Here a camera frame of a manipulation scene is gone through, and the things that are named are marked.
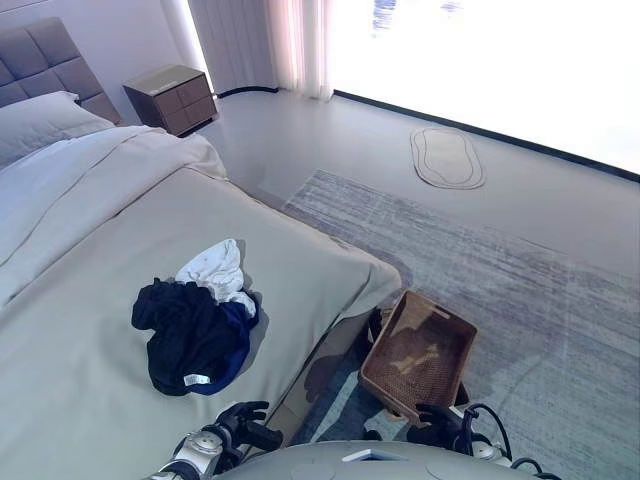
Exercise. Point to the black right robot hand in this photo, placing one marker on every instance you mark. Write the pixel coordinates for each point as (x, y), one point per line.
(442, 427)

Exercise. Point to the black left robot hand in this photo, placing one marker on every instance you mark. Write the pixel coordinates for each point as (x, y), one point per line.
(247, 430)

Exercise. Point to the black garment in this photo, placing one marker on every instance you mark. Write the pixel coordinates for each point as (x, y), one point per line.
(180, 330)

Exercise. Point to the white garment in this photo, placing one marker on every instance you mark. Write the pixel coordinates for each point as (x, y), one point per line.
(215, 267)

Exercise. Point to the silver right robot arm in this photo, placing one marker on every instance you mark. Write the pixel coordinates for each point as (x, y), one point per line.
(482, 452)

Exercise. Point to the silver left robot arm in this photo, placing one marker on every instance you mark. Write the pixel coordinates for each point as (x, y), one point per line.
(200, 445)

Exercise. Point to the brown wicker basket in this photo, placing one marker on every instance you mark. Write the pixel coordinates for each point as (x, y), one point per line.
(420, 355)

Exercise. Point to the tan bed base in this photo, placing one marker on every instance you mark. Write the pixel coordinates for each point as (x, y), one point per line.
(325, 360)

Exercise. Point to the bed with beige sheet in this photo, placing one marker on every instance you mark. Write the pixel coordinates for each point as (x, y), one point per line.
(75, 350)

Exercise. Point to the grey robot torso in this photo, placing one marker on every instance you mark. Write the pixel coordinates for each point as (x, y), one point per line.
(350, 465)

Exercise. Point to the large grey area rug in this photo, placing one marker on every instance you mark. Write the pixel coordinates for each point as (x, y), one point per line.
(525, 300)

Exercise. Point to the small oval beige rug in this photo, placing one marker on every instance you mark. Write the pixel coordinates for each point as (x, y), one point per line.
(447, 157)

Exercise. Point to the white folded duvet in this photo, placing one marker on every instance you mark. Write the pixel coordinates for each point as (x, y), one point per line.
(75, 185)

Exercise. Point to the brown nightstand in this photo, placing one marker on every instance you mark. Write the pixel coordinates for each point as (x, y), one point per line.
(175, 100)

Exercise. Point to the beige pillow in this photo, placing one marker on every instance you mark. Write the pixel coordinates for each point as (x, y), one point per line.
(40, 125)

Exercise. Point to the sheer white curtain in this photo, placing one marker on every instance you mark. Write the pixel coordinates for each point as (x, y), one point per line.
(260, 45)

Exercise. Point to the brown tufted headboard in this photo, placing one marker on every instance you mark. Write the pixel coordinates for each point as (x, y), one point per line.
(45, 60)

